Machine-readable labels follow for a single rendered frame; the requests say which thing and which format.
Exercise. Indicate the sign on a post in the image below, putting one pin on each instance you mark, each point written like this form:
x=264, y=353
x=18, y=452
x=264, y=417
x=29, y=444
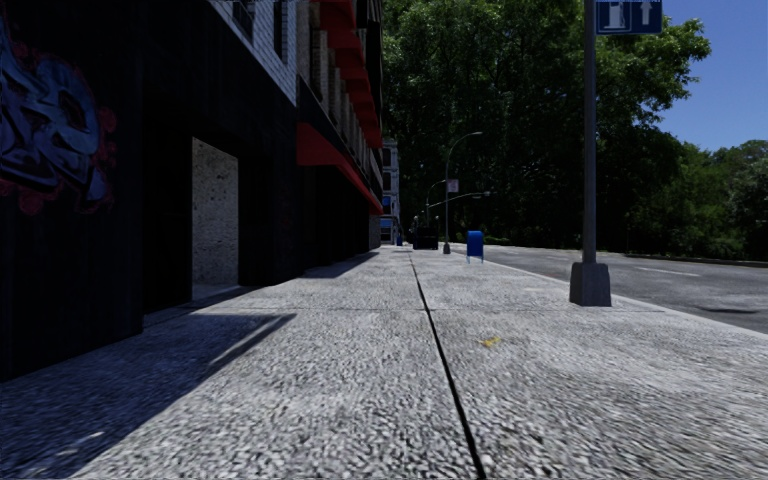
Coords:
x=590, y=180

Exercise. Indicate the blue letter box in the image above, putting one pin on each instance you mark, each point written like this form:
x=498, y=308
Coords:
x=474, y=243

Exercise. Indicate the dark building with red awnings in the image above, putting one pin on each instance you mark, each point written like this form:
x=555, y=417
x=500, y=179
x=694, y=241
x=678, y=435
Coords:
x=168, y=120

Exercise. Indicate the pale concrete building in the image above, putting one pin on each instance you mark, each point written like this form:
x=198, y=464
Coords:
x=390, y=186

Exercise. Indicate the grey street lamp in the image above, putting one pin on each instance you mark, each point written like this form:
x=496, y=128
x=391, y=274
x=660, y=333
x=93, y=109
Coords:
x=446, y=204
x=428, y=201

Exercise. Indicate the trees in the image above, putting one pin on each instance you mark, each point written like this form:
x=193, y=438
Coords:
x=528, y=120

